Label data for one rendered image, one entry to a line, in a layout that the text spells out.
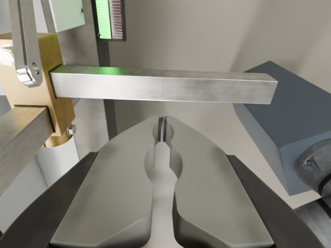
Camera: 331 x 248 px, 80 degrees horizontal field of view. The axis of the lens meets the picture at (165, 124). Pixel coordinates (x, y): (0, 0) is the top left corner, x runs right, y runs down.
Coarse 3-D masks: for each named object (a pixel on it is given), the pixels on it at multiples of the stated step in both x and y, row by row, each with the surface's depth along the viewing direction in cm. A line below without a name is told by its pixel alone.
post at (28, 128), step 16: (16, 112) 22; (32, 112) 22; (0, 128) 19; (16, 128) 19; (32, 128) 20; (48, 128) 24; (0, 144) 17; (16, 144) 18; (32, 144) 21; (0, 160) 16; (16, 160) 18; (0, 176) 17; (16, 176) 18; (0, 192) 17
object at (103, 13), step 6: (96, 0) 30; (102, 0) 31; (102, 6) 31; (102, 12) 31; (108, 12) 31; (102, 18) 32; (108, 18) 32; (102, 24) 32; (108, 24) 32; (102, 30) 33; (108, 30) 33; (102, 36) 33; (108, 36) 33
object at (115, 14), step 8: (112, 0) 31; (120, 0) 31; (112, 8) 31; (120, 8) 31; (112, 16) 32; (120, 16) 32; (112, 24) 32; (120, 24) 32; (112, 32) 33; (120, 32) 33
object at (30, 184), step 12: (0, 96) 44; (0, 108) 44; (24, 168) 52; (36, 168) 58; (24, 180) 52; (36, 180) 58; (12, 192) 48; (24, 192) 53; (36, 192) 58; (0, 204) 45; (12, 204) 48; (24, 204) 53; (0, 216) 45; (12, 216) 48; (0, 228) 45
